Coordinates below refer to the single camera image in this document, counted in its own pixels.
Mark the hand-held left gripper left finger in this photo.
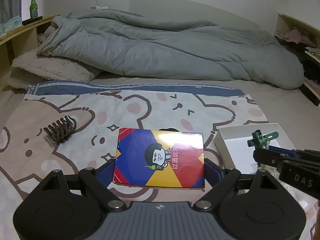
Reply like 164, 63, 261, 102
37, 159, 128, 211

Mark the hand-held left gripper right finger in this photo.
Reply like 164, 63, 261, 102
193, 159, 288, 212

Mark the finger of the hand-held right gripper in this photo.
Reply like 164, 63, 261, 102
269, 148, 304, 157
253, 147, 286, 167

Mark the green plastic clip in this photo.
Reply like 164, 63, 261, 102
247, 130, 279, 149

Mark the white cardboard box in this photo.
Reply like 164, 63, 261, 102
214, 122, 300, 178

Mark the colourful printed card box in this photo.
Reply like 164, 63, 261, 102
112, 127, 206, 189

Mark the brown hair claw clip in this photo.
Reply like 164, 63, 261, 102
44, 115, 78, 144

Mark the printed bear blanket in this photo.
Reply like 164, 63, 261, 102
0, 80, 320, 240

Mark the stack of papers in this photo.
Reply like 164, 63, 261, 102
304, 45, 320, 61

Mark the pink clothing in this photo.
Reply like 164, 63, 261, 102
275, 28, 313, 44

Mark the beige fuzzy pillow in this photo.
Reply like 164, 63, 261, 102
2, 27, 103, 89

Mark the grey duvet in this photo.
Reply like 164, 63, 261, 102
37, 9, 304, 90

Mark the wooden open shelf unit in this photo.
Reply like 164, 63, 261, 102
275, 12, 320, 107

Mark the wooden bedside shelf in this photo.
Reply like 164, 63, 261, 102
0, 15, 61, 91

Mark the black flat box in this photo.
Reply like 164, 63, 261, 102
22, 16, 44, 26

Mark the tissue pack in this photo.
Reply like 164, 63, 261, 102
0, 16, 23, 34

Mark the green glass bottle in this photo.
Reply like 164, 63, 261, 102
29, 0, 39, 19

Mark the grey curtain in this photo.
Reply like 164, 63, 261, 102
0, 0, 23, 24

